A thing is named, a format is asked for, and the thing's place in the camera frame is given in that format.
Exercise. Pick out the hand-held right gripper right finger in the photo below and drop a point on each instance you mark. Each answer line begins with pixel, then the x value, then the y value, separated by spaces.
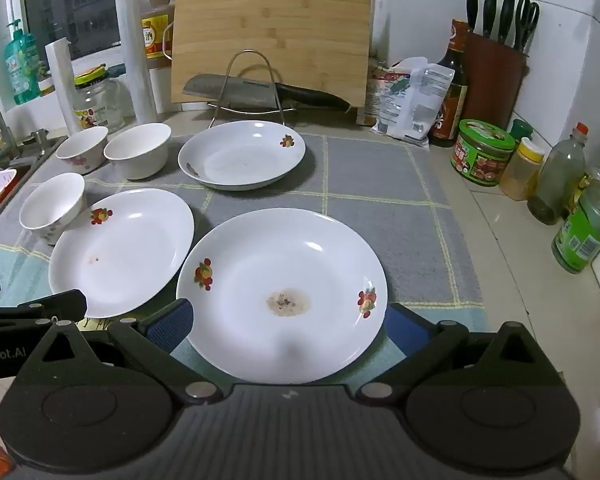
pixel 405 332

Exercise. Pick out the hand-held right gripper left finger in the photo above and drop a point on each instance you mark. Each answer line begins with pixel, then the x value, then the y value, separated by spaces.
pixel 172 327

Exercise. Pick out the stack of white plates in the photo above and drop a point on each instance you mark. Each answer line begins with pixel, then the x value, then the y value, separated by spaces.
pixel 130 260

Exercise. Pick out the white floral bowl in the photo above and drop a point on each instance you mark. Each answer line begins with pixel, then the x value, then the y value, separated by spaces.
pixel 50 210
pixel 82 152
pixel 139 152

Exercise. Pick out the white fruit-print plate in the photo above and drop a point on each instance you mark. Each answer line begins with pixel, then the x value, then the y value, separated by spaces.
pixel 240 157
pixel 300 260

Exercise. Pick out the grey checked mat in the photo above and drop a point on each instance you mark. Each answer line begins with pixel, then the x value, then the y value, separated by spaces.
pixel 380 180

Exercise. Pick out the green-lidded sauce jar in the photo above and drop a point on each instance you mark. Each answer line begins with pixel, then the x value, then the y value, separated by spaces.
pixel 482 160

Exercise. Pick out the yellow-lidded spice jar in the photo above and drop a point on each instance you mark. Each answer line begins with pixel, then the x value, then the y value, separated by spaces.
pixel 520 175

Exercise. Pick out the green-labelled plastic bottle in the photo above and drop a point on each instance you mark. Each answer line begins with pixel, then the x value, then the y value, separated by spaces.
pixel 580 240

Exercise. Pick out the green-lidded glass jar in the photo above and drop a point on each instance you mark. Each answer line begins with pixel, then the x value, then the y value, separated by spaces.
pixel 97 105

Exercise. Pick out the short plastic wrap roll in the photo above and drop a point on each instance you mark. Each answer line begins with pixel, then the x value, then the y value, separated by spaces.
pixel 62 85

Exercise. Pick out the green dish soap bottle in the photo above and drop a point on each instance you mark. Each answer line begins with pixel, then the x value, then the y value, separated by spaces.
pixel 22 70

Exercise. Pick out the white seasoning bag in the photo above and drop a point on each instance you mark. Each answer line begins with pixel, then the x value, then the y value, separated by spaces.
pixel 420 105

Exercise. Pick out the dark soy sauce bottle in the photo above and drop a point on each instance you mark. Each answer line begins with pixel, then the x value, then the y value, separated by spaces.
pixel 452 105

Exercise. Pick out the green-capped small bottle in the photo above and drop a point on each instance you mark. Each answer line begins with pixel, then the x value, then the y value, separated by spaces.
pixel 521 129

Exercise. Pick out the red and white bag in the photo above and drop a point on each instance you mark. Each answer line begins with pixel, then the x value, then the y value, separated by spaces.
pixel 386 82

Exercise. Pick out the tall plastic wrap roll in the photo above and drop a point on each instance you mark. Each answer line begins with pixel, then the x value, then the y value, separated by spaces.
pixel 135 60

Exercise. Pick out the brown knife block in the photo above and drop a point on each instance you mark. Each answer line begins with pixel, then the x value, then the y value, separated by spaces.
pixel 495 80

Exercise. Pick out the window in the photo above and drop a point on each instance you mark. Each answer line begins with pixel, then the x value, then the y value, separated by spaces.
pixel 80 0

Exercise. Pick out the brown cooking wine jug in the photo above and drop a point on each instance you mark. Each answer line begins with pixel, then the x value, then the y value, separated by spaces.
pixel 155 10

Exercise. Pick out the bamboo cutting board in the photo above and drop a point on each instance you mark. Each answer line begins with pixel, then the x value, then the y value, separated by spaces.
pixel 270 20

